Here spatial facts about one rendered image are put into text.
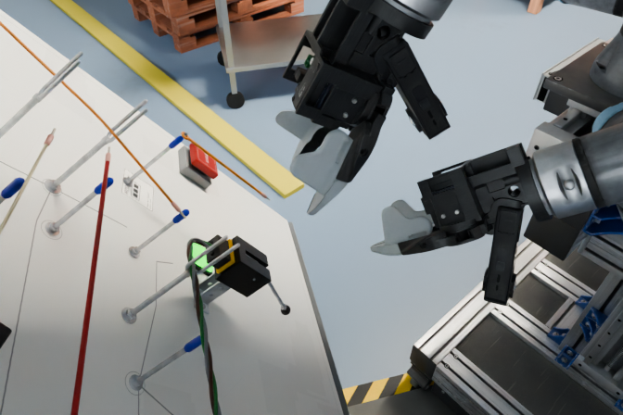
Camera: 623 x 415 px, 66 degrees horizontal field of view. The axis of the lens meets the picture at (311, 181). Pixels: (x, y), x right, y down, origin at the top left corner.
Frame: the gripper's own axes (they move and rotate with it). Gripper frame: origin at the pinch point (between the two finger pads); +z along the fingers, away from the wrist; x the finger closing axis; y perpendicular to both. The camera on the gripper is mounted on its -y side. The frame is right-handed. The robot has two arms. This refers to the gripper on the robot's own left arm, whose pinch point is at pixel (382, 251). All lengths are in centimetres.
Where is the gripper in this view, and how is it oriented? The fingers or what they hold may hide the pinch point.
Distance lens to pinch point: 63.0
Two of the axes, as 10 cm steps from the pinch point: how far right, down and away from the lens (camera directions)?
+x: -4.6, 1.8, -8.7
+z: -8.1, 3.2, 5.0
